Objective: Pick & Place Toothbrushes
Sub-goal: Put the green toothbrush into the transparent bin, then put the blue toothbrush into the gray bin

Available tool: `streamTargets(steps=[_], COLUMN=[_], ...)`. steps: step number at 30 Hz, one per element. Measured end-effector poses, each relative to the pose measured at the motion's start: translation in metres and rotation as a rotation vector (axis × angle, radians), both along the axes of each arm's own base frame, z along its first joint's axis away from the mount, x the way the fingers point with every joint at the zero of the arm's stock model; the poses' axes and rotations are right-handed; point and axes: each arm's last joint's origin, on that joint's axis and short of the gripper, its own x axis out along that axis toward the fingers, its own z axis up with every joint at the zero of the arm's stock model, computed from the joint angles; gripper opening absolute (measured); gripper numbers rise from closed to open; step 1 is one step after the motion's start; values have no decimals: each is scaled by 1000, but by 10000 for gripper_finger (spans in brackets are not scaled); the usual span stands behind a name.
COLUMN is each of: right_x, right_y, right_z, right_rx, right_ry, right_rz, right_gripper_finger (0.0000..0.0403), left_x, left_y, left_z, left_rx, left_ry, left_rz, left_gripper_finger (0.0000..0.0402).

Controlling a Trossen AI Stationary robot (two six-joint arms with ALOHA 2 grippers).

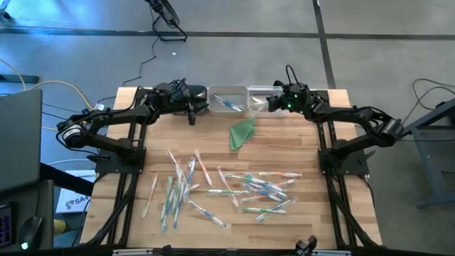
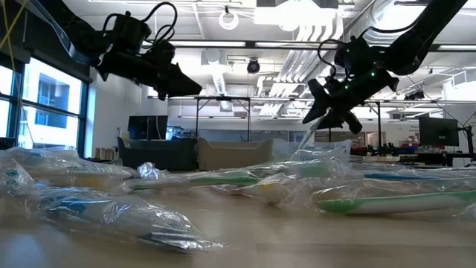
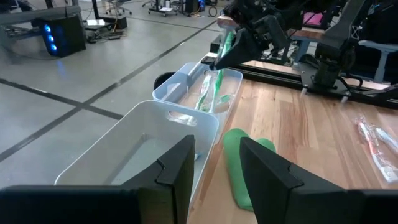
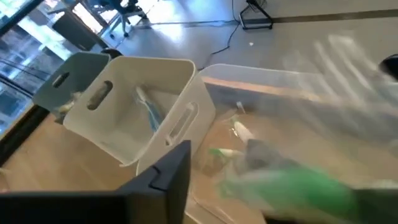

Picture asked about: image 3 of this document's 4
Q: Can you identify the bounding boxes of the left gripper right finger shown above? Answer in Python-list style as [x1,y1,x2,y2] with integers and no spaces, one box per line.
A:
[239,138,398,224]

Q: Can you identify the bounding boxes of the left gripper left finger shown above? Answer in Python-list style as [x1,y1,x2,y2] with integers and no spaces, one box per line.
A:
[0,135,196,224]

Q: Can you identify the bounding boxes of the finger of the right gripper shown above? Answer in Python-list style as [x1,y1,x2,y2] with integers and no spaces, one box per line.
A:
[213,27,266,71]

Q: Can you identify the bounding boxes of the black box with green light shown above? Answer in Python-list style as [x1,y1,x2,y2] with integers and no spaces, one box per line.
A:
[208,33,224,54]

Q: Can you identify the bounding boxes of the beige plastic bin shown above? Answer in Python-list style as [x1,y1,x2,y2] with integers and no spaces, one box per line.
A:
[54,99,220,200]

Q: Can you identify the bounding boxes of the black computer tower blue lights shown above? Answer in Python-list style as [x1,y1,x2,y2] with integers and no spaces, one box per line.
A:
[185,0,206,15]
[39,14,87,58]

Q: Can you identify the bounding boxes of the clear plastic bin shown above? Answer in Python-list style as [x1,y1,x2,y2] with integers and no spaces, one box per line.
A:
[151,61,244,138]

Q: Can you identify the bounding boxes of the black round clamp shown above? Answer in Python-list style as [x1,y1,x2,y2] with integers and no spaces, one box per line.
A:
[153,71,177,91]

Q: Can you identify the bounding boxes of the green cloth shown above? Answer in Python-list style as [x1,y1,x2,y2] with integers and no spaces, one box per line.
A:
[222,127,277,212]

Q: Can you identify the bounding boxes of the equipment cart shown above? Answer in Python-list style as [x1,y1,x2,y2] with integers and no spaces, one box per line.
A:
[147,0,178,17]

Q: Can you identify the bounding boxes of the blue toothbrush in clear wrapper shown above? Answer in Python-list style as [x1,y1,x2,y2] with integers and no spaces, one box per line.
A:
[374,126,398,155]

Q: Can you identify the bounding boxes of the office chair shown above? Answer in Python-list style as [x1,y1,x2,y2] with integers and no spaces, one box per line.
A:
[105,0,133,16]

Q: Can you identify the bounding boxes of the black floor case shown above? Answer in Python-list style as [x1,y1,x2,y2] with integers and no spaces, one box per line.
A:
[85,15,128,32]

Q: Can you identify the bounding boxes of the grey desk frame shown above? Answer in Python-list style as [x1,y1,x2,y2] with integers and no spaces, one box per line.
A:
[357,39,398,84]

